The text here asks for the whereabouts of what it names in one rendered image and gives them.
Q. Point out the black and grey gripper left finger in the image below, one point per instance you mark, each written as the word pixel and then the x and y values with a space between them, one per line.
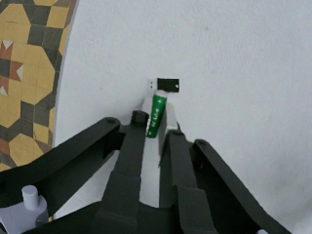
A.
pixel 31 193

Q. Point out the green aa battery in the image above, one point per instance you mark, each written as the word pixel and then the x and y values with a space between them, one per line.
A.
pixel 158 106

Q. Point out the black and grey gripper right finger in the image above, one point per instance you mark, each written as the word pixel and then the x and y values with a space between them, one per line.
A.
pixel 230 209

